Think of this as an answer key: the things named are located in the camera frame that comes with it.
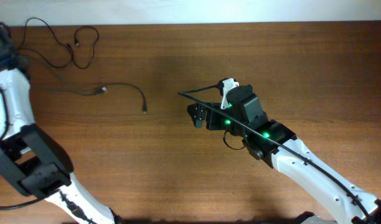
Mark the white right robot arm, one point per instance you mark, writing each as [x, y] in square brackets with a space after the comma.
[279, 147]

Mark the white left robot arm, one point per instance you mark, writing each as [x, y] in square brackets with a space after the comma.
[30, 160]

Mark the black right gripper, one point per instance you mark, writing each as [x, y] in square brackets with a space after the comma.
[202, 109]

